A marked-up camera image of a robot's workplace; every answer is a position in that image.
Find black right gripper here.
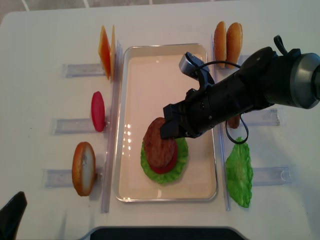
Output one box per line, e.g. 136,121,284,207
160,47,277,139

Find brown meat patty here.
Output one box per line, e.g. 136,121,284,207
143,117,176,168
227,115,241,129

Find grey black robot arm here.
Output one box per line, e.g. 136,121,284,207
160,47,320,139

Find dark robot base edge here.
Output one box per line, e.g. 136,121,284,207
90,227,243,240

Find red tomato slice on stack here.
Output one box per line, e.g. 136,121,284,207
149,142,178,175

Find green lettuce leaf on stack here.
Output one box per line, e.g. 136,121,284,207
140,138,189,185

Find standing red tomato slice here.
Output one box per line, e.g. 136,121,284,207
91,91,106,132

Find standing green lettuce leaf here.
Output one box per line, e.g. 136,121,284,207
225,142,254,208

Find clear holder for patties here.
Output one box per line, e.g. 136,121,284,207
242,107,286,127

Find orange cheese slice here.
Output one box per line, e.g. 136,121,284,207
98,25,111,80

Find clear holder for lettuce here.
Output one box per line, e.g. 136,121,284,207
252,165,298,187

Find clear holder for cheese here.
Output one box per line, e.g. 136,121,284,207
61,63,106,78

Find clear holder for tomato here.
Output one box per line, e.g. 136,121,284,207
49,118,97,135

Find white rectangular tray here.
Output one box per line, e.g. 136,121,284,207
112,43,218,202

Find clear holder for buns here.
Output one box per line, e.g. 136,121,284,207
216,54,249,74

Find bun slice near tray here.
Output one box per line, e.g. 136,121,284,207
213,21,227,61

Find standing bun slice left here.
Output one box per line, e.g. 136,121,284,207
72,141,96,197

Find bun slice far right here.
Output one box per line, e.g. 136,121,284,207
226,22,243,64

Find clear holder for left bun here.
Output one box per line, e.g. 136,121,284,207
41,168,104,189

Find right long clear rail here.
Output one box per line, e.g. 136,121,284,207
211,34,232,212

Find long clear rail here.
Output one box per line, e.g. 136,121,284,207
101,41,123,214
211,34,232,212

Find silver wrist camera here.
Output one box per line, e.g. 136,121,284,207
178,52,205,79

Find left long clear rail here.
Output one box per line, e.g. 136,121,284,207
101,41,123,214

